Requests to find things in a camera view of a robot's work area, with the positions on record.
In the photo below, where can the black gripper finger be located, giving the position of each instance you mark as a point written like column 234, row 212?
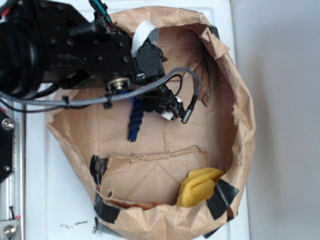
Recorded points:
column 153, row 103
column 171, row 106

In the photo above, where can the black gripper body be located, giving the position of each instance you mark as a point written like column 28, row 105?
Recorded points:
column 149, row 67

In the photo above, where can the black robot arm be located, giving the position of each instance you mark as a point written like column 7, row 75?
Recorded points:
column 52, row 57

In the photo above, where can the brown paper bag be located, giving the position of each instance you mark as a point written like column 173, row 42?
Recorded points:
column 134, row 186

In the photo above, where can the yellow sponge cloth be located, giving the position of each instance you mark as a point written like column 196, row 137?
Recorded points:
column 198, row 186

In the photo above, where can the black bracket plate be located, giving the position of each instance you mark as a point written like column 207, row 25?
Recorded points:
column 6, row 146

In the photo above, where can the aluminium frame rail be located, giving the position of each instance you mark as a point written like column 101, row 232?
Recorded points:
column 13, row 189

